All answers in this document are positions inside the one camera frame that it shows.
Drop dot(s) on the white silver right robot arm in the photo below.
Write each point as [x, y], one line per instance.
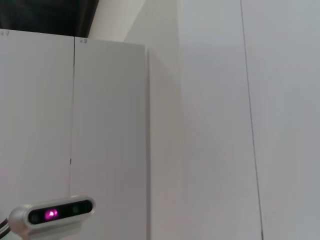
[3, 225]

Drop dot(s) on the white cabinet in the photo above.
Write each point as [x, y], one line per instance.
[107, 112]

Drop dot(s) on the white head depth camera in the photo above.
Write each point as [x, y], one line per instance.
[60, 213]

